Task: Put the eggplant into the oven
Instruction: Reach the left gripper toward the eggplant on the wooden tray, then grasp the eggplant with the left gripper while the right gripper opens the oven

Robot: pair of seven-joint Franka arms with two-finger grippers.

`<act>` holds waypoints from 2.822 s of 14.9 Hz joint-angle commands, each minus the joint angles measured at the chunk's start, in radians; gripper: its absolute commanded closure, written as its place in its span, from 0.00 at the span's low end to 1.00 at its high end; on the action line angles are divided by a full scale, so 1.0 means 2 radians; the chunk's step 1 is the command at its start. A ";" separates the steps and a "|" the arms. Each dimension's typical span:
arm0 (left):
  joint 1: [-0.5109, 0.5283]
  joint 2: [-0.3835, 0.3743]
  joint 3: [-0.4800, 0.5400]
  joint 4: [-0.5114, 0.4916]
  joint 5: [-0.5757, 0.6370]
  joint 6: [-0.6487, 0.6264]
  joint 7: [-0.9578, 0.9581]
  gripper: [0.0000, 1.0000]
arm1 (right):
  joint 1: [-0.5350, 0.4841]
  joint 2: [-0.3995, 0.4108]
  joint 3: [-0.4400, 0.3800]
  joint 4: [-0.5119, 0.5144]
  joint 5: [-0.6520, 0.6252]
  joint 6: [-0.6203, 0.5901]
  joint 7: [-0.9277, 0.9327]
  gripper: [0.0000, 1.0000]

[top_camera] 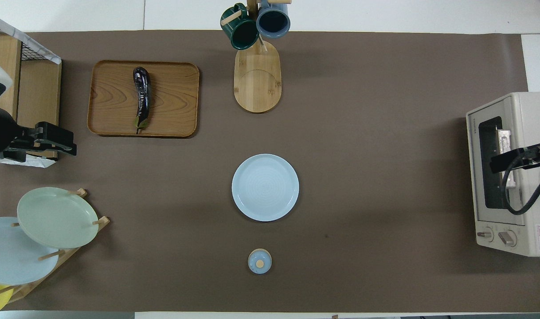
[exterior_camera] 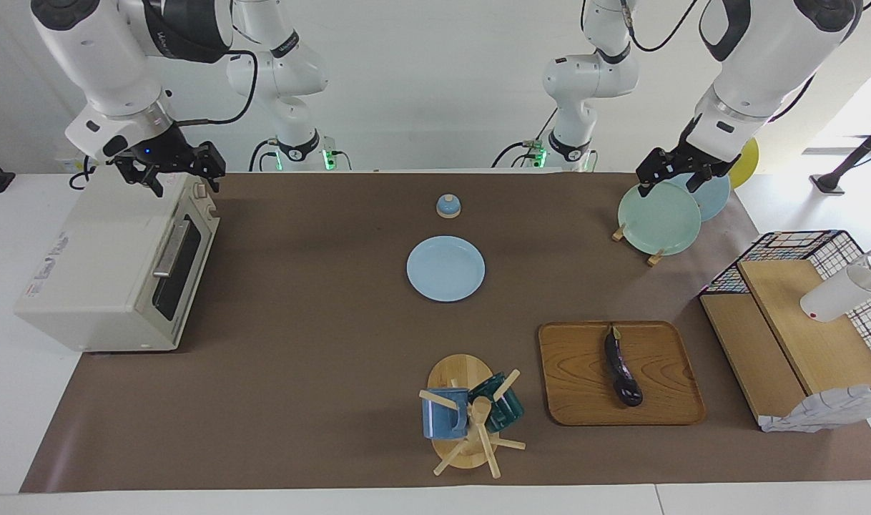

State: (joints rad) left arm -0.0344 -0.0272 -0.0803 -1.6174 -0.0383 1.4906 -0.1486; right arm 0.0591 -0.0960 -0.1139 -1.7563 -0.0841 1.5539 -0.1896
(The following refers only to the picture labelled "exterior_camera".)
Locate black coiled power cable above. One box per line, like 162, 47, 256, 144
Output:
69, 157, 97, 191

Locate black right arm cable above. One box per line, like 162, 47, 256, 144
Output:
177, 49, 259, 127

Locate dark green mug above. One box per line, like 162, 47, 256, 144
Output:
468, 372, 526, 433

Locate pale green plate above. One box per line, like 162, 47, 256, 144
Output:
617, 180, 702, 257

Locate white cup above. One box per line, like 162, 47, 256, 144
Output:
799, 243, 871, 323

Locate beige toaster oven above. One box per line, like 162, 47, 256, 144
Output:
14, 166, 220, 353

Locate brown wooden tray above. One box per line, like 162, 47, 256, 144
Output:
538, 320, 707, 427

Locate yellow plate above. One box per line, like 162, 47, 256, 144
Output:
727, 137, 760, 190

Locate wooden mug tree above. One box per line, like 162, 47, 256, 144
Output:
418, 353, 527, 479

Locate dark purple eggplant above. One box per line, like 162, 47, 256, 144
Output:
604, 325, 644, 408

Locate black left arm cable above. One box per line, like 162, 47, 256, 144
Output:
618, 0, 702, 54

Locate glass oven door with handle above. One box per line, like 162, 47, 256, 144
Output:
148, 187, 220, 338

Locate black stand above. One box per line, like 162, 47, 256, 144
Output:
810, 114, 871, 196

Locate brown table mat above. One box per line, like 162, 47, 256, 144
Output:
19, 172, 871, 494

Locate wooden plate rack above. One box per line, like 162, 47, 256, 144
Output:
611, 223, 666, 268

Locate light blue racked plate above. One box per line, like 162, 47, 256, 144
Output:
664, 172, 732, 222

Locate blue mug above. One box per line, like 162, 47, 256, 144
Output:
422, 388, 471, 440

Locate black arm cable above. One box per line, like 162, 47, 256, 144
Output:
177, 49, 259, 127
618, 0, 702, 54

